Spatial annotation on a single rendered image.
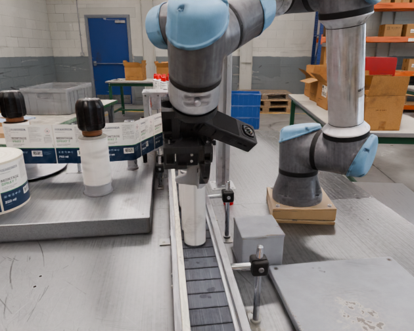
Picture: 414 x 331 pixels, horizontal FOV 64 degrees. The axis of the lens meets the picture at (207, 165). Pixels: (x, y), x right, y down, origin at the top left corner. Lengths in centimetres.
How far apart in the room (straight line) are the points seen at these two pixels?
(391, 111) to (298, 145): 175
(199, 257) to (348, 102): 51
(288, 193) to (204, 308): 50
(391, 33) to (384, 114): 605
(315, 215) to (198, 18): 74
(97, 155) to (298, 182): 60
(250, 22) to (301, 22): 836
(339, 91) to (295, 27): 796
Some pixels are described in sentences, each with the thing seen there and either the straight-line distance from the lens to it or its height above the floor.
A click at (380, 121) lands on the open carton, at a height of 84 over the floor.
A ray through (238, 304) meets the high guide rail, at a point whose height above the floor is 96.
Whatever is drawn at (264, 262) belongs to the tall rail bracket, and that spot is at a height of 97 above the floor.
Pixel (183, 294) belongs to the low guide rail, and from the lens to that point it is 61.
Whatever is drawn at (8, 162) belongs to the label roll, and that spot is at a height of 102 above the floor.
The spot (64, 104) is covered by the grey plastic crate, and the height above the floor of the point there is 89.
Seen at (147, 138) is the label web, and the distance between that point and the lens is 136.
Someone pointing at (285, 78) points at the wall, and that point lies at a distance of 880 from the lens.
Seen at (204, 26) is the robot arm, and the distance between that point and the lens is 41.
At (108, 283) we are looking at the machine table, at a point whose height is 83.
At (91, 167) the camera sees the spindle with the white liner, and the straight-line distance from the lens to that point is 107.
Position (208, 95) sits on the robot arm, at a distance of 47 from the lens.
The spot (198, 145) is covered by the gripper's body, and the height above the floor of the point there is 117.
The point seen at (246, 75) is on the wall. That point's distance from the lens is 865.
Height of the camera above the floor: 131
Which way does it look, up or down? 19 degrees down
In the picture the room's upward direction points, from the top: straight up
